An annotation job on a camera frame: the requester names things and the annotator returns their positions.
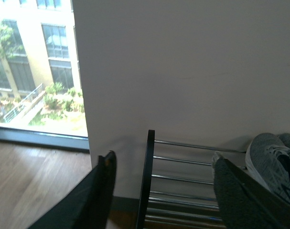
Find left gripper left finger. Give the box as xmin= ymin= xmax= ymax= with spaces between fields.
xmin=29 ymin=151 xmax=117 ymax=229

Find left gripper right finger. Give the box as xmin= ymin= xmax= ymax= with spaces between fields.
xmin=212 ymin=152 xmax=290 ymax=229

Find grey knit sneaker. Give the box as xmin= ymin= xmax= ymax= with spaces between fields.
xmin=278 ymin=133 xmax=290 ymax=148
xmin=245 ymin=133 xmax=290 ymax=205

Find black metal shoe rack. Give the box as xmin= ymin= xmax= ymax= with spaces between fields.
xmin=136 ymin=130 xmax=247 ymax=229

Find window frame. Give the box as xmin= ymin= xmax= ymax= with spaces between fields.
xmin=0 ymin=127 xmax=89 ymax=152

